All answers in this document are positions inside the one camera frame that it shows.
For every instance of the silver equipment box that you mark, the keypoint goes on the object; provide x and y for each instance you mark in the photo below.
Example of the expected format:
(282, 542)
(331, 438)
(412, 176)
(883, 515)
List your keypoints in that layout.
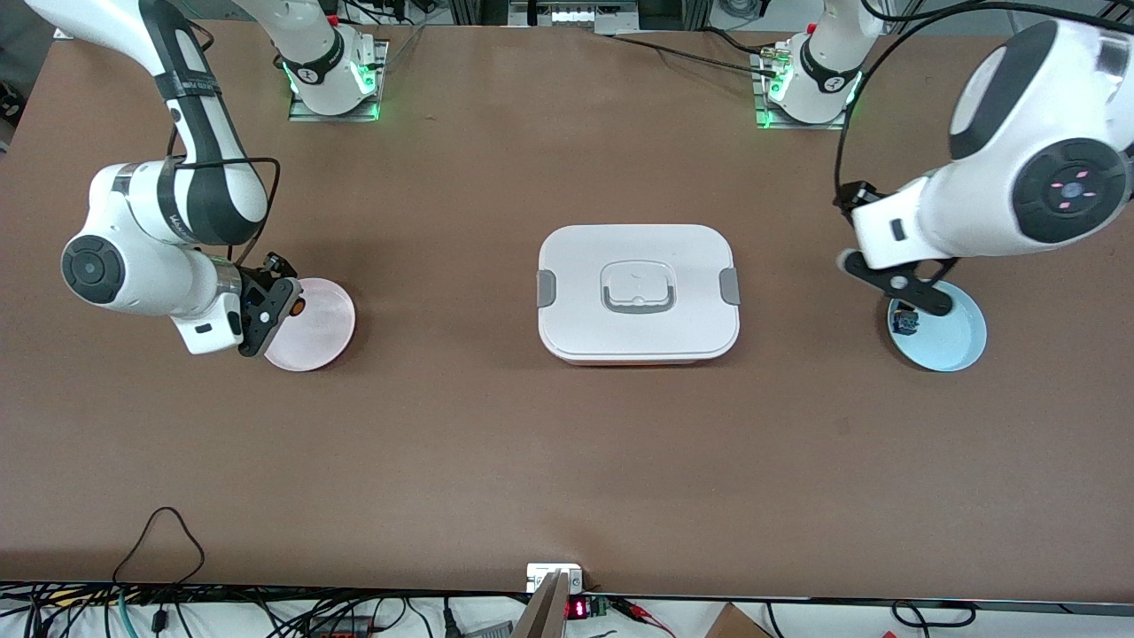
(571, 16)

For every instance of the white lunch box grey latches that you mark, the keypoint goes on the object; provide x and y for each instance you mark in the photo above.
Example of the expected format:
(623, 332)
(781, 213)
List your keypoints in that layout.
(638, 332)

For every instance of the red LED display module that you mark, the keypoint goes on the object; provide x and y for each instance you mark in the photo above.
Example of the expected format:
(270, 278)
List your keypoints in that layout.
(578, 609)

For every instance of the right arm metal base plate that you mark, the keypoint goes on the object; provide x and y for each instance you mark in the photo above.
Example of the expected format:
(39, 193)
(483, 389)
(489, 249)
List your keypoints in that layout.
(337, 117)

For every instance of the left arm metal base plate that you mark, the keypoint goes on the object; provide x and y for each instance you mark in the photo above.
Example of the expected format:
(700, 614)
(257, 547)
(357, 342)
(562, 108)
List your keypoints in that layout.
(802, 125)

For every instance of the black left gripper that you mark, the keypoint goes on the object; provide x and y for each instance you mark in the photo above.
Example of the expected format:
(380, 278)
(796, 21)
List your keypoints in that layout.
(905, 321)

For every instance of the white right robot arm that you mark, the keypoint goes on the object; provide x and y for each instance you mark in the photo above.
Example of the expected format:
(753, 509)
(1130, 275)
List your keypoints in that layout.
(133, 275)

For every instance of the small white mounting block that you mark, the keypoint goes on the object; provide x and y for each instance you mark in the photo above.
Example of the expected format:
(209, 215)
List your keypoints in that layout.
(540, 574)

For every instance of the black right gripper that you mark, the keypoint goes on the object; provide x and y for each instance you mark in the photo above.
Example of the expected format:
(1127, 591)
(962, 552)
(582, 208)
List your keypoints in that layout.
(252, 285)

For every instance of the pink round plate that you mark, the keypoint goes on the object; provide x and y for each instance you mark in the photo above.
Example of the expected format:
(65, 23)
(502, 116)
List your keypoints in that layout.
(319, 328)

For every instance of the brown cardboard piece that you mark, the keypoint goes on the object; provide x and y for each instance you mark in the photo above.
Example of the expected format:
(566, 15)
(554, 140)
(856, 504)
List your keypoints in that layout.
(735, 625)

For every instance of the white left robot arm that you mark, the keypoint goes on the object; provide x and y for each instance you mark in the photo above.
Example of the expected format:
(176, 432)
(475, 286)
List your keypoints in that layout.
(1019, 133)

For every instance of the light blue round plate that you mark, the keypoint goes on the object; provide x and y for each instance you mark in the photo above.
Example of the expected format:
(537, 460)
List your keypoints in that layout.
(957, 341)

